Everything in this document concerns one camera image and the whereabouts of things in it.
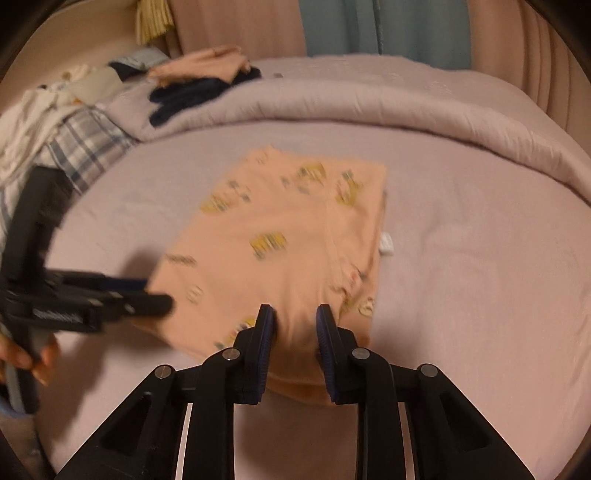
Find peach cartoon print pajama top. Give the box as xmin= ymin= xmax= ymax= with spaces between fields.
xmin=136 ymin=147 xmax=387 ymax=405

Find white crumpled clothes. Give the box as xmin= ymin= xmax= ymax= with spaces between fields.
xmin=1 ymin=78 xmax=85 ymax=188

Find left hand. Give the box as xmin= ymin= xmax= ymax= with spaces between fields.
xmin=0 ymin=333 xmax=60 ymax=386

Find plaid grey pillow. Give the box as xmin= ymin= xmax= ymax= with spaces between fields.
xmin=32 ymin=107 xmax=137 ymax=196

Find pink bed sheet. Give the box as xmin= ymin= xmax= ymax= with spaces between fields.
xmin=36 ymin=122 xmax=590 ymax=479

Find dark navy garment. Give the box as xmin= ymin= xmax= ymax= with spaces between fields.
xmin=149 ymin=67 xmax=262 ymax=128

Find striped blue folded cloth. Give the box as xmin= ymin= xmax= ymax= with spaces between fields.
xmin=108 ymin=46 xmax=170 ymax=82

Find peach folded garment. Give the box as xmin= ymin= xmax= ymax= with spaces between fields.
xmin=147 ymin=45 xmax=252 ymax=87

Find straw tassel hanging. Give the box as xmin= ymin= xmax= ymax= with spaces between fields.
xmin=135 ymin=0 xmax=175 ymax=45

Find pink curtain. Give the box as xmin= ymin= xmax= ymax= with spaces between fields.
xmin=169 ymin=0 xmax=307 ymax=60

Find pink folded duvet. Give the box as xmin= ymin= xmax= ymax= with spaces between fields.
xmin=104 ymin=55 xmax=590 ymax=199

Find teal curtain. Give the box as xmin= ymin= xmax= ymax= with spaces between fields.
xmin=300 ymin=0 xmax=472 ymax=70

